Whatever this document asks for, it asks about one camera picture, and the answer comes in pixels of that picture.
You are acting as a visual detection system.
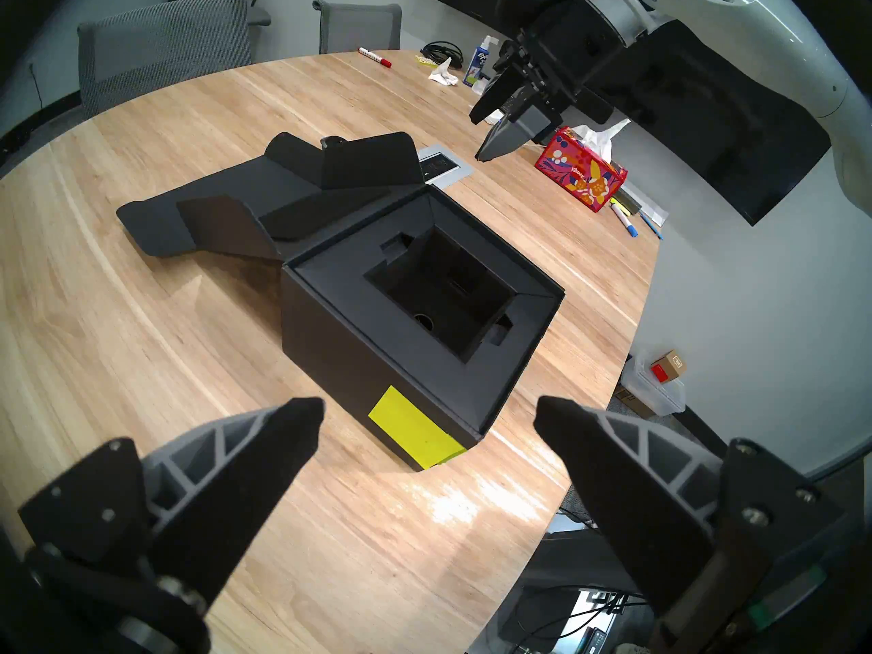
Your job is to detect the black cardboard box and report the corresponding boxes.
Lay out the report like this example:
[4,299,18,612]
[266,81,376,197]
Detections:
[116,131,566,471]

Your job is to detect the colourful floral tissue box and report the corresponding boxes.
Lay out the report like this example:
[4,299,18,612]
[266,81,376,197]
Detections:
[535,118,631,213]

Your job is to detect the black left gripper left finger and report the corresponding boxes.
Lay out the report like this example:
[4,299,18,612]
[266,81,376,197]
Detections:
[14,396,326,612]

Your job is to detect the silver table power outlet panel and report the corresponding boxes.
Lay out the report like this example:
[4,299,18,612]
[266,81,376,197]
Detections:
[417,149,474,189]

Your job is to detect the whiteboard cleaner spray bottle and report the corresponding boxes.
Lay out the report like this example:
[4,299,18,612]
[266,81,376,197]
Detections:
[463,36,499,88]

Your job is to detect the tangled black cables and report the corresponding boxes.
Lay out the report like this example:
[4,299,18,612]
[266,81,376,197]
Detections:
[518,581,651,654]

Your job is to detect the white paper sheet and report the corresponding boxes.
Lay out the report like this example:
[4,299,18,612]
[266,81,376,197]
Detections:
[620,183,670,229]

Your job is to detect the clear plastic storage bin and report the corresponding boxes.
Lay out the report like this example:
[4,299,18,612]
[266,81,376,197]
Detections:
[620,349,687,416]

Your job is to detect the small brown cardboard box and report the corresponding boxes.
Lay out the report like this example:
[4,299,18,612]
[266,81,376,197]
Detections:
[651,349,687,384]

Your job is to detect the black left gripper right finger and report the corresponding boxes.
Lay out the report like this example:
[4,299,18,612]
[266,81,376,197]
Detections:
[533,395,852,654]

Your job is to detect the grey ribbed mesh chair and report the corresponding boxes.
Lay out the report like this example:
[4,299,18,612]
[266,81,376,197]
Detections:
[77,0,253,119]

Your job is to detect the lime green sticky note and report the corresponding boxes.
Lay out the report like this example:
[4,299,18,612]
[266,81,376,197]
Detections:
[368,386,468,471]

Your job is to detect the coiled black cable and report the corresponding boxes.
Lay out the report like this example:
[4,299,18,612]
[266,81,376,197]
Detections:
[419,41,465,67]

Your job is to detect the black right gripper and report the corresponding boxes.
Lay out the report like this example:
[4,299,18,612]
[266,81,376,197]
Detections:
[468,0,642,164]

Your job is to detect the large black wall screen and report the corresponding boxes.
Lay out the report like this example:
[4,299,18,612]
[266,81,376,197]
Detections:
[395,0,832,225]

